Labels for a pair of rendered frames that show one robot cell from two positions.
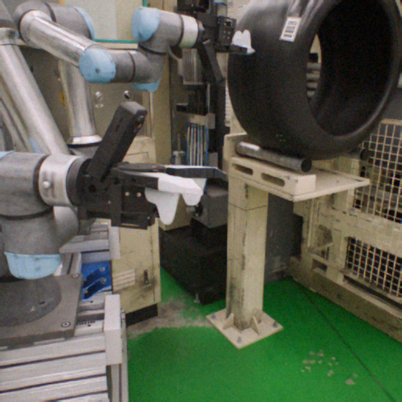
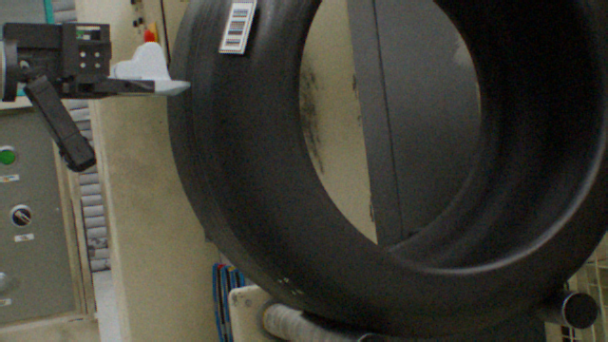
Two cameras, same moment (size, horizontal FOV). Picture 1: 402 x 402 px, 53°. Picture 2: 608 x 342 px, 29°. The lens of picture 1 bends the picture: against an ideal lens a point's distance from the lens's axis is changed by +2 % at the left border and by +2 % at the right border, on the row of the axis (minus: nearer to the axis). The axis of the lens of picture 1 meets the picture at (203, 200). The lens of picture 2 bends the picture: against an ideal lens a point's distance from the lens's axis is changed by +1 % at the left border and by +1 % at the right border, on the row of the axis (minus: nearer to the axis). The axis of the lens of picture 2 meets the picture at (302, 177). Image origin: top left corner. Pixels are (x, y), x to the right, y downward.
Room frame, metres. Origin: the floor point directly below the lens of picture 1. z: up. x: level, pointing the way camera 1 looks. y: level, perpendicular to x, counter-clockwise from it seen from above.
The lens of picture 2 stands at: (-0.08, -0.55, 1.18)
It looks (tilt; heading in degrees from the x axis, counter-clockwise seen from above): 3 degrees down; 12
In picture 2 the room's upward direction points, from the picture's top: 7 degrees counter-clockwise
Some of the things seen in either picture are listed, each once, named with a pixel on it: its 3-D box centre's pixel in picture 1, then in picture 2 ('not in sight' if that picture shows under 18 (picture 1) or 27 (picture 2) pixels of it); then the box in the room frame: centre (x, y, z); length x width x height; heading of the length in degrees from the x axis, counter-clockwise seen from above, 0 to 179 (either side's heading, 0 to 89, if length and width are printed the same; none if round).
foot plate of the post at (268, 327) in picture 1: (243, 319); not in sight; (1.65, -0.20, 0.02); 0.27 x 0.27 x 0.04; 32
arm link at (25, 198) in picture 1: (20, 180); not in sight; (0.58, 0.27, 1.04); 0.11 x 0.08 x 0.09; 76
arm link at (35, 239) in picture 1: (38, 235); not in sight; (0.59, 0.26, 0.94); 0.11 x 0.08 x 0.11; 166
